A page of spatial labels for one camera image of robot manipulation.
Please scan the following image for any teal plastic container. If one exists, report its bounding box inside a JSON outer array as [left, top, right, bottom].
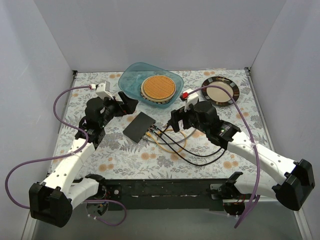
[[118, 62, 184, 109]]

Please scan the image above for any orange woven coaster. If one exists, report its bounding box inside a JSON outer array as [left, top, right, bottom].
[[142, 75, 176, 100]]

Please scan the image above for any yellow ethernet cable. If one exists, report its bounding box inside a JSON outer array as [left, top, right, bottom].
[[146, 129, 188, 153]]

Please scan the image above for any floral table mat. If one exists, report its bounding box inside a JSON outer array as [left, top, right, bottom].
[[49, 69, 270, 181]]

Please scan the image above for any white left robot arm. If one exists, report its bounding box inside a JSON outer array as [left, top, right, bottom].
[[29, 91, 138, 228]]

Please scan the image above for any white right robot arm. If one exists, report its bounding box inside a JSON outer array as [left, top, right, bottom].
[[169, 101, 315, 211]]

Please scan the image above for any grey ethernet cable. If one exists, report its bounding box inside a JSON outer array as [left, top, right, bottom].
[[144, 128, 198, 146]]

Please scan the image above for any dark rimmed ceramic plate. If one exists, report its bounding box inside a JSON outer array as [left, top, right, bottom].
[[201, 76, 240, 107]]

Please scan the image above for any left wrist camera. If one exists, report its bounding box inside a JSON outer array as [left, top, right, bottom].
[[89, 81, 113, 100]]

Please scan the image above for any aluminium frame rail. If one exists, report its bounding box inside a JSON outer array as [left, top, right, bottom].
[[21, 200, 313, 240]]

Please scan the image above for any striped cream bowl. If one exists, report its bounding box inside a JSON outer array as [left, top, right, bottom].
[[140, 81, 177, 105]]

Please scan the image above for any black network switch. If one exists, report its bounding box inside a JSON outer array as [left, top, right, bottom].
[[123, 112, 156, 143]]

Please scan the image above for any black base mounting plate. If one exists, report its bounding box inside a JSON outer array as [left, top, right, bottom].
[[78, 177, 257, 212]]

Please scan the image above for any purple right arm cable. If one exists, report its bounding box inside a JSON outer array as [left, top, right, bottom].
[[187, 85, 261, 229]]

